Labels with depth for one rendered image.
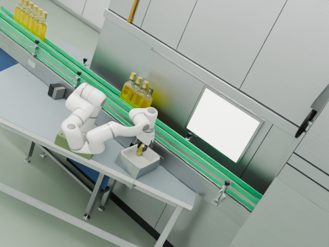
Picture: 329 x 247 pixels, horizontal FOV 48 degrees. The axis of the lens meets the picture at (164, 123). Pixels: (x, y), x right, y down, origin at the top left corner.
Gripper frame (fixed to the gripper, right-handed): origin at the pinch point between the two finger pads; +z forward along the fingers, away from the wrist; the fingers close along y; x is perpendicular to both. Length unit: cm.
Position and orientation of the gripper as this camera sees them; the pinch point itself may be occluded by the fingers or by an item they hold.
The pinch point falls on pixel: (142, 146)
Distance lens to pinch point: 219.5
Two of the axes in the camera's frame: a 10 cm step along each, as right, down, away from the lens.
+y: -7.7, -5.4, 3.5
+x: -6.0, 4.2, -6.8
